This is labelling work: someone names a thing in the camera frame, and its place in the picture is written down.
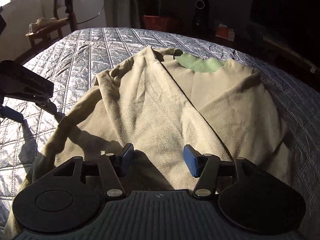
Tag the red plant pot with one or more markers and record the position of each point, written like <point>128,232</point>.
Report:
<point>160,22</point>

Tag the cream canvas sneaker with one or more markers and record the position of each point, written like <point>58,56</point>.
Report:
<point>47,20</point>
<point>34,26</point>

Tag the orange tissue box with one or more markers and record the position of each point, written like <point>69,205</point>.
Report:
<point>222,32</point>

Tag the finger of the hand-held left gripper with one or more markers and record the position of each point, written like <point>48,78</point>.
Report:
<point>25,80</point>
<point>11,115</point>

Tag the beige sweatshirt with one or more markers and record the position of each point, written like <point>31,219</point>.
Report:
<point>150,105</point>

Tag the wooden chair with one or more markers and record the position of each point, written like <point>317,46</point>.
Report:
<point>47,31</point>

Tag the black flat television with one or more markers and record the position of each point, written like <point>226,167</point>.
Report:
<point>287,5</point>

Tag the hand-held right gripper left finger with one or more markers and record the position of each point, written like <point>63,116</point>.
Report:
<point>126,155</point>

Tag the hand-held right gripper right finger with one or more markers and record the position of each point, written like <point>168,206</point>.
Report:
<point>191,158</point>

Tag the silver quilted bedspread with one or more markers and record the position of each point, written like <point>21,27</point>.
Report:
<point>87,45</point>

